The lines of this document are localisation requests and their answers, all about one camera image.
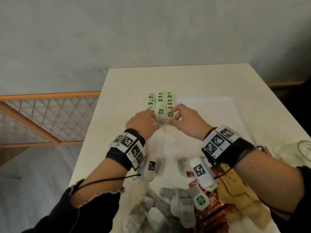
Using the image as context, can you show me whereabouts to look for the person's left hand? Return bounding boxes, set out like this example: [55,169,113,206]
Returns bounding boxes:
[125,108,161,141]

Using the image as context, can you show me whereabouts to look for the person's right hand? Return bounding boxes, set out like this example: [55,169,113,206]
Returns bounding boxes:
[166,103,215,141]

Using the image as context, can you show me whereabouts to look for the white tray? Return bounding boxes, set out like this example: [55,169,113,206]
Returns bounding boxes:
[145,95,249,159]

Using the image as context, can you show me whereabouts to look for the rows of laid tea bags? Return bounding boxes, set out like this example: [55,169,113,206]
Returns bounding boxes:
[145,91,176,112]

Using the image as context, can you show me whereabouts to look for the pile of tea bags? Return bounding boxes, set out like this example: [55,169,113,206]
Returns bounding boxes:
[122,156,211,233]

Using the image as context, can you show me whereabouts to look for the pile of brown sugar packets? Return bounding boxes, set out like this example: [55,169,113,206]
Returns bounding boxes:
[215,163,272,230]

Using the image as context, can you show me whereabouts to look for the pile of red coffee sachets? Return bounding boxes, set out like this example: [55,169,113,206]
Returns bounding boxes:
[186,167,234,233]

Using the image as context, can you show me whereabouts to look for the person's right forearm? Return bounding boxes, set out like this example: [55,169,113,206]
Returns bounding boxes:
[234,149,304,214]

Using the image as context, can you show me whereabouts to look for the person's left forearm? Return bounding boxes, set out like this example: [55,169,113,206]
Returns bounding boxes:
[70,157,129,209]

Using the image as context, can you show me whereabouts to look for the black left wristband marker tags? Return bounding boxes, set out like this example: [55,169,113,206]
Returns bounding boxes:
[106,128,147,172]

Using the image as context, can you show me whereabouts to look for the wooden lattice screen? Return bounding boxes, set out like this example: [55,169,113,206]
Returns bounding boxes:
[0,91,101,146]

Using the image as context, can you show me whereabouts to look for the clear glass jar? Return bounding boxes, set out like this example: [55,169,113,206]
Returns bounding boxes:
[278,140,311,168]

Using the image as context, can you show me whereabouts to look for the black furniture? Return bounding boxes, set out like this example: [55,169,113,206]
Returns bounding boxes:
[283,81,311,139]

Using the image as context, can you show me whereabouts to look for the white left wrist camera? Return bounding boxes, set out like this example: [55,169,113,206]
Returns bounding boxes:
[141,154,158,182]

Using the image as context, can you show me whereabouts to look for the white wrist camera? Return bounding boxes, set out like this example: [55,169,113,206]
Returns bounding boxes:
[141,154,158,182]
[189,156,219,190]

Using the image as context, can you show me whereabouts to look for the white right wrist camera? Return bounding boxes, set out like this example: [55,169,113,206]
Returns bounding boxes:
[189,156,219,190]

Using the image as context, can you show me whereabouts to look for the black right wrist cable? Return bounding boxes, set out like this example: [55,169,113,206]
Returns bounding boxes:
[213,145,294,216]

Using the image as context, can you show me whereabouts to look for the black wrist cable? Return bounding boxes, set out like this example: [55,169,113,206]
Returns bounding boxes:
[213,145,294,216]
[69,174,142,197]

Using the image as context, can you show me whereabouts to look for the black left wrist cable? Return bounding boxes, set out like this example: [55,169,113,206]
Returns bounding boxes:
[69,174,142,197]

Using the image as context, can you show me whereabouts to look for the wooden wall rail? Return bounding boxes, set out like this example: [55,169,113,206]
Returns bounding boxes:
[267,81,305,88]

